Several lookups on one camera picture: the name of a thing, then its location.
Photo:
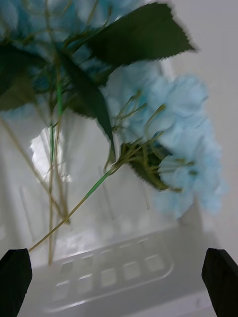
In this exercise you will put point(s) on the pale blue artificial flower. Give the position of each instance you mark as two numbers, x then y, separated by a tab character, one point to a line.
74	49
183	138

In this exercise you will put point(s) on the shallow white plastic box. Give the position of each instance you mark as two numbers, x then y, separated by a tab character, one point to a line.
111	247

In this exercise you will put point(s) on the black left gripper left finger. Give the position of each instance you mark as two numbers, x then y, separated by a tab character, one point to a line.
13	280

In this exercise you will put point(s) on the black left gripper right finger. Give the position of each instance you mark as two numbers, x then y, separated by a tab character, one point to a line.
223	280

